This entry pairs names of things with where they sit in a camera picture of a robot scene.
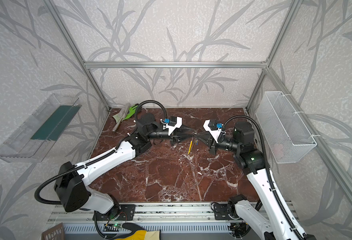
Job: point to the clear plastic wall tray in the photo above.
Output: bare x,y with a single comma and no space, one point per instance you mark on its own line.
32,141

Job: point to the white wire mesh basket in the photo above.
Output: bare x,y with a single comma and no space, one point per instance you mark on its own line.
282,124

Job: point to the yellow black glove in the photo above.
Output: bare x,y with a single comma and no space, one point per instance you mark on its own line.
137,233

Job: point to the green black work glove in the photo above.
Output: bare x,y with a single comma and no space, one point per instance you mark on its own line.
131,112

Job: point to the grey work glove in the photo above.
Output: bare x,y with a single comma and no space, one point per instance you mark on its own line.
121,115

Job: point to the black mounting plate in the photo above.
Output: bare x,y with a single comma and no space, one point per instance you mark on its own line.
221,212
124,212

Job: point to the pink object in basket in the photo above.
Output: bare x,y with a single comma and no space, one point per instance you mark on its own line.
278,151

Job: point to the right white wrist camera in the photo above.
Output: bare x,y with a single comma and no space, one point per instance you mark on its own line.
215,129

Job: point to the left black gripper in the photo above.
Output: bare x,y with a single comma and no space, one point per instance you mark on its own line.
174,134

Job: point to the brown perforated plastic piece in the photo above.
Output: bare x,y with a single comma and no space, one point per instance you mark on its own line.
55,233

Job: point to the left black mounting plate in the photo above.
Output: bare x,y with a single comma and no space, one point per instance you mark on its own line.
124,212

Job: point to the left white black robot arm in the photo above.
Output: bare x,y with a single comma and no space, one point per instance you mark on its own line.
70,187

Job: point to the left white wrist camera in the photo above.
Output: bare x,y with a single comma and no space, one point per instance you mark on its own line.
171,124

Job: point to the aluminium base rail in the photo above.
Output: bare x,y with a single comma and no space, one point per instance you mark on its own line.
166,217

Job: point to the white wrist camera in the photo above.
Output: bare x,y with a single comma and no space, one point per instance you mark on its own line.
171,124
215,129

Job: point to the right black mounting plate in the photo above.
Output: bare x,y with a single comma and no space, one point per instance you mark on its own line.
221,212

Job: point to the keyring with yellow tag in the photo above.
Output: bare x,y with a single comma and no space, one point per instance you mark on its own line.
191,143

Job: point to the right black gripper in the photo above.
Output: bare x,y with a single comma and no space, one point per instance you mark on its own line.
212,142

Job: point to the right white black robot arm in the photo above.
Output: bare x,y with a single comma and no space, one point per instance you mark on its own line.
249,150

